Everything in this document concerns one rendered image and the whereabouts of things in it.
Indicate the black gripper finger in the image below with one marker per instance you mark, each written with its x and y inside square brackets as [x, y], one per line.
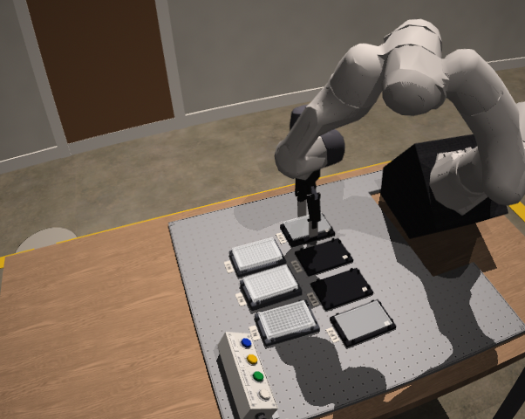
[301, 201]
[313, 203]

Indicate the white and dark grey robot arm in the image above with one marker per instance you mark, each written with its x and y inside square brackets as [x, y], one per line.
[417, 80]

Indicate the beige label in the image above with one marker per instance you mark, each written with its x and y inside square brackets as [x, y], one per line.
[228, 266]
[281, 238]
[240, 299]
[332, 334]
[312, 299]
[254, 333]

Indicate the grey control panel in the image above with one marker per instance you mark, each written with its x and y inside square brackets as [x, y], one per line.
[241, 362]

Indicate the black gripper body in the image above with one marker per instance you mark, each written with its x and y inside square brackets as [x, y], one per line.
[311, 181]

